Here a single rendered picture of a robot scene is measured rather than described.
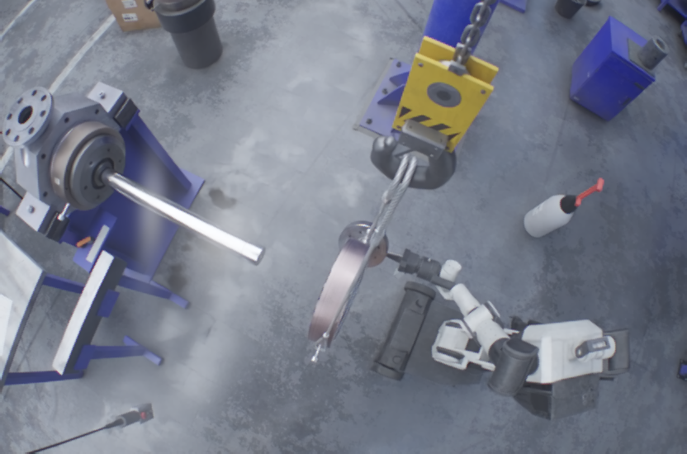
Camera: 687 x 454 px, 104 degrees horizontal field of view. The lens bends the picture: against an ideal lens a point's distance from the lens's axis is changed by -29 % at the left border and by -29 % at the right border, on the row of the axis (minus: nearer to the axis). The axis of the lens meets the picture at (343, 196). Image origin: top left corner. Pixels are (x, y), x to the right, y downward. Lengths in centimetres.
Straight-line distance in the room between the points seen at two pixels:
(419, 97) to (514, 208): 257
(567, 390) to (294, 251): 179
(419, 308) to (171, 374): 159
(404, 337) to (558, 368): 120
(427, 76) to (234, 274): 225
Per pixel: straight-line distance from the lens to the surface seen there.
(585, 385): 129
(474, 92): 28
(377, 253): 150
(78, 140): 157
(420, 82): 29
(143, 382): 266
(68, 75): 396
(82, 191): 161
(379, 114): 280
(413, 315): 223
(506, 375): 113
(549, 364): 120
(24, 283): 209
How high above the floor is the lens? 236
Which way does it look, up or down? 70 degrees down
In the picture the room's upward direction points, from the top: 9 degrees clockwise
